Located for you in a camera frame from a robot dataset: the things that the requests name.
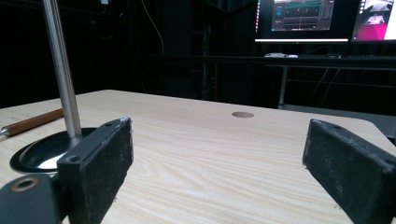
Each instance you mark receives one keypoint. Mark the black keyboard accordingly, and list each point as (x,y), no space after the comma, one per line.
(358,56)

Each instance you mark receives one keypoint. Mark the computer monitor with pink image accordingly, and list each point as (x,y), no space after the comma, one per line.
(375,20)

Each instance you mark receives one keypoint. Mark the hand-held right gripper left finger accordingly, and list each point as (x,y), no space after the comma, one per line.
(93,168)

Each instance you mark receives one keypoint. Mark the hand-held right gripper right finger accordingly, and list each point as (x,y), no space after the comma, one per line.
(351,168)

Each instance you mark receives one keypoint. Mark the metal stand with round base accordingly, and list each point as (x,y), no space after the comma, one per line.
(62,77)

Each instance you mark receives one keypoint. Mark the white device on desk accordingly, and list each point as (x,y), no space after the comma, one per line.
(280,55)

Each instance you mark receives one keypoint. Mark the dark desk with metal legs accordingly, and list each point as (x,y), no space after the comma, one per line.
(280,60)

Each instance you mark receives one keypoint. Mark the wide computer monitor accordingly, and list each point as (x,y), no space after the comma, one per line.
(300,18)

